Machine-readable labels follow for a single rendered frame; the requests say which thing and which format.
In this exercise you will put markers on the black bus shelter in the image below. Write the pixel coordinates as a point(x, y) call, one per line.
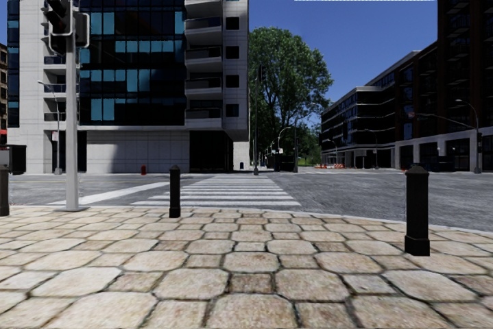
point(15, 158)
point(285, 163)

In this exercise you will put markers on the grey street lamp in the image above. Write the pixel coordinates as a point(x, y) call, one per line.
point(335, 152)
point(279, 142)

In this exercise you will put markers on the trees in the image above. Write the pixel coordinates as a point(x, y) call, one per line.
point(287, 86)

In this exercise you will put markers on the dark glass building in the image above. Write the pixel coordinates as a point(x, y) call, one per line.
point(355, 127)

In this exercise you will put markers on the pale concrete building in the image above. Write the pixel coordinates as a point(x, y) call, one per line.
point(147, 82)

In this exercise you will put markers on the dark brick building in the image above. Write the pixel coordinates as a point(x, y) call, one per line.
point(456, 82)

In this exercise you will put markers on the short dark post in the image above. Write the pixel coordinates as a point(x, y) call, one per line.
point(174, 189)
point(417, 205)
point(0, 189)

